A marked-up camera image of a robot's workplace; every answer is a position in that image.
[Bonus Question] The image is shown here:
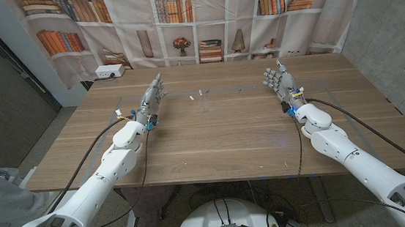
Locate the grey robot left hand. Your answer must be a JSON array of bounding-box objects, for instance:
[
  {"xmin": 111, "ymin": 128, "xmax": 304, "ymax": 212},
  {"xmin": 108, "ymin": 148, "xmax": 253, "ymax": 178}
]
[{"xmin": 131, "ymin": 72, "xmax": 171, "ymax": 126}]

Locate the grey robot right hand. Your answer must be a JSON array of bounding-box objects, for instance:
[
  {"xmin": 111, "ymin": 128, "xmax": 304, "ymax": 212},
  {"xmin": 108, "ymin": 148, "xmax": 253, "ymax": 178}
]
[{"xmin": 261, "ymin": 57, "xmax": 308, "ymax": 114}]

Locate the clear plastic screen protector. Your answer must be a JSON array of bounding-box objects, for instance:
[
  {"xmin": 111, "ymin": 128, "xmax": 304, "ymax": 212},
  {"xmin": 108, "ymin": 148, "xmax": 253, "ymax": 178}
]
[{"xmin": 187, "ymin": 87, "xmax": 221, "ymax": 116}]

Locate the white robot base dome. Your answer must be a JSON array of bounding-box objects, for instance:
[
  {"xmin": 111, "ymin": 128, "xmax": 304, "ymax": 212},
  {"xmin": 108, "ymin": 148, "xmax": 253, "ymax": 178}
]
[{"xmin": 173, "ymin": 193, "xmax": 282, "ymax": 227}]

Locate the white power strip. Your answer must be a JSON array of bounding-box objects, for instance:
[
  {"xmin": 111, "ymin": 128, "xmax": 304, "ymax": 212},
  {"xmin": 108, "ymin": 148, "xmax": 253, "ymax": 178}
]
[{"xmin": 94, "ymin": 63, "xmax": 127, "ymax": 80}]

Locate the printed bookshelf backdrop cloth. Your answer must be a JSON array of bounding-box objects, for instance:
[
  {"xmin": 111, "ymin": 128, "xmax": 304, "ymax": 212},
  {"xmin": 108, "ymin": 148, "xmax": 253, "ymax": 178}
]
[{"xmin": 4, "ymin": 0, "xmax": 376, "ymax": 94}]

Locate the grey metal table leg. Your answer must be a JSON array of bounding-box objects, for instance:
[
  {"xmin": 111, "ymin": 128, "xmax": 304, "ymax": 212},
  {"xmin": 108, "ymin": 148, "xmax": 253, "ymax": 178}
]
[
  {"xmin": 124, "ymin": 206, "xmax": 141, "ymax": 227},
  {"xmin": 309, "ymin": 174, "xmax": 336, "ymax": 225}
]

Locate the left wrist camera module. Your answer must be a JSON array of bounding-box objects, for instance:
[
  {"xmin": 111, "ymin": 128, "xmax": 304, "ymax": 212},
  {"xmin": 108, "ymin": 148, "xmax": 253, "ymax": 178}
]
[{"xmin": 143, "ymin": 113, "xmax": 160, "ymax": 132}]

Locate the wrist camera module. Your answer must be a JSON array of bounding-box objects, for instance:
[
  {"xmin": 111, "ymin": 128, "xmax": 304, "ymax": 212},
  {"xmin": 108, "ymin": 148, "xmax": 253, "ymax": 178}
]
[
  {"xmin": 281, "ymin": 100, "xmax": 297, "ymax": 118},
  {"xmin": 143, "ymin": 113, "xmax": 160, "ymax": 132}
]

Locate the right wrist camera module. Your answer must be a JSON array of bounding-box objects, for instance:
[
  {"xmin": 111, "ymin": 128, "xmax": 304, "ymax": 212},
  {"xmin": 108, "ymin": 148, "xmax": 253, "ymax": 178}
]
[{"xmin": 281, "ymin": 100, "xmax": 297, "ymax": 118}]

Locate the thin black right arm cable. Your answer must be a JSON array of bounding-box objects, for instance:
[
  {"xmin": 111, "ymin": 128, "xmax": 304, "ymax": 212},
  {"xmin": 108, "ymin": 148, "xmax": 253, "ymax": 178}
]
[{"xmin": 290, "ymin": 113, "xmax": 307, "ymax": 178}]

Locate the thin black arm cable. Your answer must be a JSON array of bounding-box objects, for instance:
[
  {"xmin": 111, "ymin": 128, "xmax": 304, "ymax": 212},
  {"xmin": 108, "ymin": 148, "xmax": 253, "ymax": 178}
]
[
  {"xmin": 54, "ymin": 129, "xmax": 159, "ymax": 227},
  {"xmin": 290, "ymin": 113, "xmax": 307, "ymax": 178}
]

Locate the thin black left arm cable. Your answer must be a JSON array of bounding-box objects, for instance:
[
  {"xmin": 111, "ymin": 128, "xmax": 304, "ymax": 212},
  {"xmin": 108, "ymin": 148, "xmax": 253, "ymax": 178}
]
[{"xmin": 54, "ymin": 129, "xmax": 159, "ymax": 227}]

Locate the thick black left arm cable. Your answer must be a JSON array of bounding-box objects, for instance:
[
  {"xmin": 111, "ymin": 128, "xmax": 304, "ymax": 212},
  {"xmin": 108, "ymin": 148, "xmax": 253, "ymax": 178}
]
[{"xmin": 41, "ymin": 115, "xmax": 141, "ymax": 215}]

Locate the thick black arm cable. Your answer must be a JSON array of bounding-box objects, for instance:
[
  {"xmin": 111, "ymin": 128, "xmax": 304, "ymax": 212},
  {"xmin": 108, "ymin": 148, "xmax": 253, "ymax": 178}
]
[
  {"xmin": 305, "ymin": 89, "xmax": 405, "ymax": 193},
  {"xmin": 41, "ymin": 115, "xmax": 141, "ymax": 215}
]

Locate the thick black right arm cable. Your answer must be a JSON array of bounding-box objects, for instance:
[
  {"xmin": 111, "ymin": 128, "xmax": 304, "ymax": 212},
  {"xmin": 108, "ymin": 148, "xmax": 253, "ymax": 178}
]
[{"xmin": 305, "ymin": 89, "xmax": 405, "ymax": 193}]

